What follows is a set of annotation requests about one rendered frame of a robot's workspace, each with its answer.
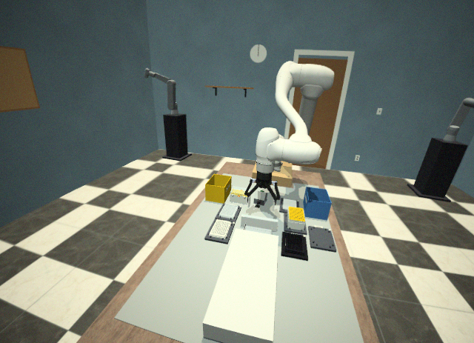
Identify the yellow open-top bin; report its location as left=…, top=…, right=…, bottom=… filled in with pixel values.
left=205, top=174, right=232, bottom=204

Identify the blue bin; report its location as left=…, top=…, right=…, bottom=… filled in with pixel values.
left=303, top=187, right=332, bottom=220

